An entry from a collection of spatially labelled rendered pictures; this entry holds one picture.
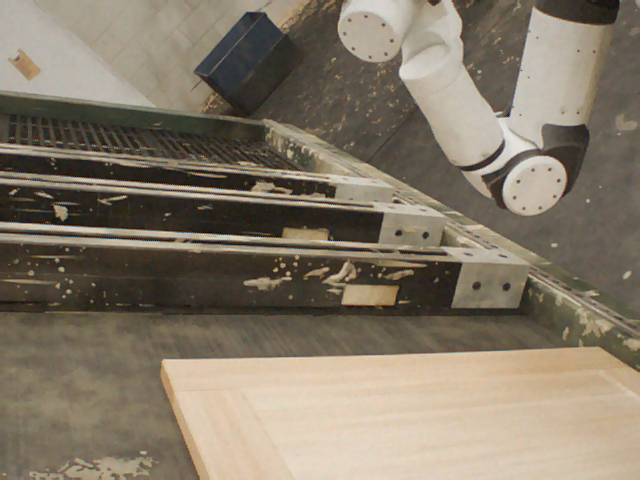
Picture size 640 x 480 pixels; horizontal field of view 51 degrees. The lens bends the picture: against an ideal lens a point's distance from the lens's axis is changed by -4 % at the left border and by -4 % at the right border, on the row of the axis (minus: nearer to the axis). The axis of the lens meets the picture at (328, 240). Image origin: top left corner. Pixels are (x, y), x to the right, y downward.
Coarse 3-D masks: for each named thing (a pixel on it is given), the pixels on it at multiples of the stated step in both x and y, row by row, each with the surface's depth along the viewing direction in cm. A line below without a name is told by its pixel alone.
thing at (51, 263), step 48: (0, 240) 69; (48, 240) 71; (96, 240) 74; (144, 240) 79; (192, 240) 81; (240, 240) 84; (288, 240) 88; (0, 288) 70; (48, 288) 72; (96, 288) 74; (144, 288) 77; (192, 288) 79; (240, 288) 82; (288, 288) 84; (336, 288) 87; (432, 288) 93; (480, 288) 97
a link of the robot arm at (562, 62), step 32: (544, 32) 71; (576, 32) 69; (608, 32) 70; (544, 64) 73; (576, 64) 71; (544, 96) 74; (576, 96) 73; (512, 128) 79; (544, 128) 75; (576, 128) 75; (544, 160) 75; (576, 160) 76; (512, 192) 77; (544, 192) 77
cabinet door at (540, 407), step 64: (192, 384) 59; (256, 384) 62; (320, 384) 64; (384, 384) 67; (448, 384) 70; (512, 384) 73; (576, 384) 75; (192, 448) 52; (256, 448) 52; (320, 448) 54; (384, 448) 56; (448, 448) 58; (512, 448) 60; (576, 448) 62
